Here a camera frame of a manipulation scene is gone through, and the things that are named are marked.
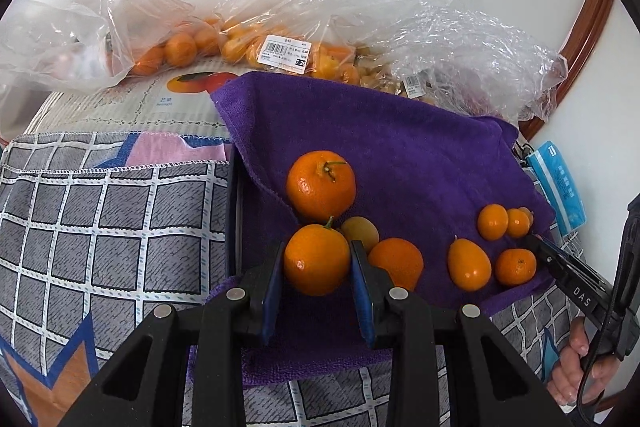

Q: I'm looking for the medium mandarin with stem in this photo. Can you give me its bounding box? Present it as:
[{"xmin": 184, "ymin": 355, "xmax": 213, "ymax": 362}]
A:
[{"xmin": 283, "ymin": 216, "xmax": 352, "ymax": 297}]

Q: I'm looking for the small round kumquat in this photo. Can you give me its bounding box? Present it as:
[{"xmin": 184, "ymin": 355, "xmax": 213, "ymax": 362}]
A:
[{"xmin": 506, "ymin": 208, "xmax": 532, "ymax": 239}]

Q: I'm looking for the pile of bagged mandarins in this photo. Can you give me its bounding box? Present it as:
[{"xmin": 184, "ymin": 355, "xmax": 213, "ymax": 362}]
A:
[{"xmin": 132, "ymin": 17, "xmax": 226, "ymax": 75}]

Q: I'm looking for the pile of bagged brown longans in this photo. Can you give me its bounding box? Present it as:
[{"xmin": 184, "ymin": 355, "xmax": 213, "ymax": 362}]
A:
[{"xmin": 357, "ymin": 54, "xmax": 401, "ymax": 95}]

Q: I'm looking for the person's right hand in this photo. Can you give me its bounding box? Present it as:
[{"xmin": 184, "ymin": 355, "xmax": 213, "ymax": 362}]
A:
[{"xmin": 546, "ymin": 316, "xmax": 618, "ymax": 408}]

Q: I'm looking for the clear bag with mandarins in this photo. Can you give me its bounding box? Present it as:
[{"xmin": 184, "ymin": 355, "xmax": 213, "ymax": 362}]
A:
[{"xmin": 0, "ymin": 0, "xmax": 198, "ymax": 92}]

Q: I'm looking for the oval orange kumquat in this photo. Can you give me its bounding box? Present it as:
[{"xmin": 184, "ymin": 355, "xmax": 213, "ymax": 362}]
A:
[{"xmin": 447, "ymin": 235, "xmax": 492, "ymax": 292}]

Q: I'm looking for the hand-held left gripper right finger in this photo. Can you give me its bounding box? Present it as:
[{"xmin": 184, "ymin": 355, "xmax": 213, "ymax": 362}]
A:
[{"xmin": 349, "ymin": 240, "xmax": 572, "ymax": 427}]

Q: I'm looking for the brown wooden door frame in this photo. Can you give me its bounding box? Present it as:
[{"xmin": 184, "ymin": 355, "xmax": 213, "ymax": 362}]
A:
[{"xmin": 517, "ymin": 0, "xmax": 617, "ymax": 142}]

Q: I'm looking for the large smooth mandarin orange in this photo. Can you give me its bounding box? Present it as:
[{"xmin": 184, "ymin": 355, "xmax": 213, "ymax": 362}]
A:
[{"xmin": 367, "ymin": 237, "xmax": 425, "ymax": 292}]

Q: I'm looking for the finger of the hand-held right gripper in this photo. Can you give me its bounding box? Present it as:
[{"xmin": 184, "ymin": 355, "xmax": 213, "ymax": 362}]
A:
[{"xmin": 524, "ymin": 234, "xmax": 584, "ymax": 291}]

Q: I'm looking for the small mandarin orange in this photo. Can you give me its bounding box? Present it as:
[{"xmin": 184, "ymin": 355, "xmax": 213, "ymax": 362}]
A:
[
  {"xmin": 477, "ymin": 204, "xmax": 511, "ymax": 242},
  {"xmin": 495, "ymin": 248, "xmax": 538, "ymax": 287}
]

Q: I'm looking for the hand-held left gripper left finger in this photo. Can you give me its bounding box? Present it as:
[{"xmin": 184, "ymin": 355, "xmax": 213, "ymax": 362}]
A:
[{"xmin": 59, "ymin": 242, "xmax": 287, "ymax": 427}]

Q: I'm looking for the blue tissue pack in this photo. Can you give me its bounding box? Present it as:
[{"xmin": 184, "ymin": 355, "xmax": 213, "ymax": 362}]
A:
[{"xmin": 525, "ymin": 139, "xmax": 587, "ymax": 235}]

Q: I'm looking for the large mandarin with stem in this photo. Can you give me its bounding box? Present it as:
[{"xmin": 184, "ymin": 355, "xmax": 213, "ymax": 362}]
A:
[{"xmin": 285, "ymin": 150, "xmax": 357, "ymax": 219}]

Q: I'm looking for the black tray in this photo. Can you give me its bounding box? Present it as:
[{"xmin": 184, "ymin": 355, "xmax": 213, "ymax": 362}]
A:
[{"xmin": 225, "ymin": 147, "xmax": 243, "ymax": 288}]

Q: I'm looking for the crumpled clear plastic bag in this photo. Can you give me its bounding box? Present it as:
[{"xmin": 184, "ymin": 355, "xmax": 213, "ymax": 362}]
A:
[{"xmin": 350, "ymin": 0, "xmax": 570, "ymax": 125}]

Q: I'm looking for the pile of bagged kumquats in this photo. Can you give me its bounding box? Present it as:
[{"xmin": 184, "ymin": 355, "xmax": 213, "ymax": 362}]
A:
[{"xmin": 220, "ymin": 19, "xmax": 361, "ymax": 85}]

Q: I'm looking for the purple towel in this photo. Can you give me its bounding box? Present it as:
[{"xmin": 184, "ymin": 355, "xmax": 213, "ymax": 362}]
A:
[{"xmin": 187, "ymin": 72, "xmax": 556, "ymax": 385}]

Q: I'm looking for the grey checkered blanket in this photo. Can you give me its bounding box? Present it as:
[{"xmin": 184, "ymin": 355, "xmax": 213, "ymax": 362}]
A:
[{"xmin": 0, "ymin": 132, "xmax": 581, "ymax": 427}]

